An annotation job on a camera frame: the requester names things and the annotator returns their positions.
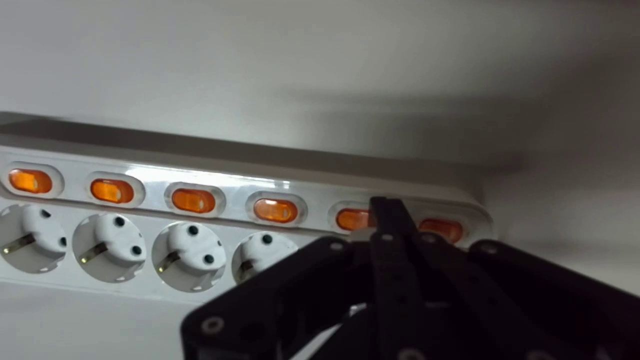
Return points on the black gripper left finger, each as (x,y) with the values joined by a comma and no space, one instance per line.
(278,311)

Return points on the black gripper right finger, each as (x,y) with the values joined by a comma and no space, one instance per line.
(534,309)

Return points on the white six-socket power strip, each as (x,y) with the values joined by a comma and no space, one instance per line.
(125,213)

